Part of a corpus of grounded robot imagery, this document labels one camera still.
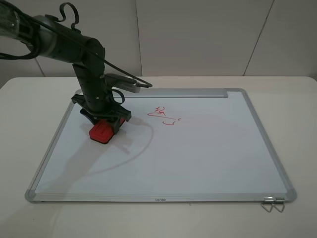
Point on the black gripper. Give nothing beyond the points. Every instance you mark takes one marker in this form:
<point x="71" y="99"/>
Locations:
<point x="98" y="110"/>

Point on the red whiteboard eraser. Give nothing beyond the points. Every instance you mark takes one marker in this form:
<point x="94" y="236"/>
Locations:
<point x="101" y="132"/>

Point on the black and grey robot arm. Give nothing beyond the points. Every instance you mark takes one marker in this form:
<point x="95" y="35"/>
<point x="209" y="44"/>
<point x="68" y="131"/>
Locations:
<point x="46" y="36"/>

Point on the grey whiteboard pen tray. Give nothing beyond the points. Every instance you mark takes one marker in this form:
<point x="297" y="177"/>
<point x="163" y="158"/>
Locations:
<point x="178" y="93"/>

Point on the left metal hanging clip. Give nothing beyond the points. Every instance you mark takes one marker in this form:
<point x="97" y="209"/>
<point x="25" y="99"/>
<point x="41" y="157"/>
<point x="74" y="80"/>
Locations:
<point x="268" y="204"/>

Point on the metal hanging clip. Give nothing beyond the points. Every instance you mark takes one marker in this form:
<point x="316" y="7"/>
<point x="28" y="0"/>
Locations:
<point x="279" y="204"/>
<point x="268" y="204"/>

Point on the right metal hanging clip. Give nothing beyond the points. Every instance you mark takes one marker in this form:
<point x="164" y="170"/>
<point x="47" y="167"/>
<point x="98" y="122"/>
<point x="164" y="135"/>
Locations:
<point x="279" y="204"/>

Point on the white whiteboard with aluminium frame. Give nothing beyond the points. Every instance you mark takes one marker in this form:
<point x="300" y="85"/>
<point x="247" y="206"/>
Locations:
<point x="171" y="150"/>

